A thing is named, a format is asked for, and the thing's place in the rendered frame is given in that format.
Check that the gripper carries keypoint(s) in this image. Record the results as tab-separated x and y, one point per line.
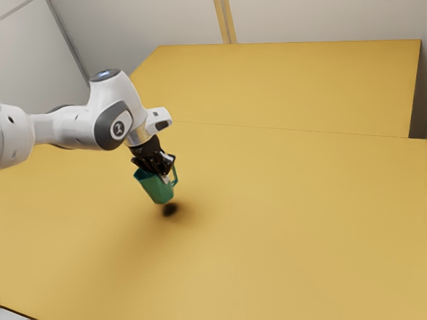
148	156

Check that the teal faceted mug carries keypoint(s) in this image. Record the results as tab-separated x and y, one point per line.
156	188

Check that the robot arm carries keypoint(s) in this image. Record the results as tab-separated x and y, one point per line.
106	110

